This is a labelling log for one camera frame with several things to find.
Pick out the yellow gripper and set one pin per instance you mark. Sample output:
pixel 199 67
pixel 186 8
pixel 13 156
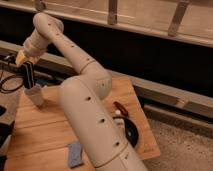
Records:
pixel 27 68

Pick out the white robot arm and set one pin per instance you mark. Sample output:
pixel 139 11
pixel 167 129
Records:
pixel 81 98

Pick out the white ceramic cup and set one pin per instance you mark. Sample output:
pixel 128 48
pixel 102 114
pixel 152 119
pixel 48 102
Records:
pixel 35 95

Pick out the black object at left edge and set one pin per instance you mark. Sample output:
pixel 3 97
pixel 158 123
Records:
pixel 6 128

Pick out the wooden board table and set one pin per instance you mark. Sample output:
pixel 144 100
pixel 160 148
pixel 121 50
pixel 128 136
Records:
pixel 41 136

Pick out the blue sponge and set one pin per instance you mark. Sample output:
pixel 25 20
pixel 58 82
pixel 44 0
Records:
pixel 75 154

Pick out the white bottle in pan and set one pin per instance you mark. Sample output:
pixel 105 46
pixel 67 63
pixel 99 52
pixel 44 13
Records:
pixel 118 118

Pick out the black round pan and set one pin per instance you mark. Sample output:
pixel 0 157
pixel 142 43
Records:
pixel 131 132

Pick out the red brown handle tool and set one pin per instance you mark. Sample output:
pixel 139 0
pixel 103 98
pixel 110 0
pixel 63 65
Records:
pixel 120 107

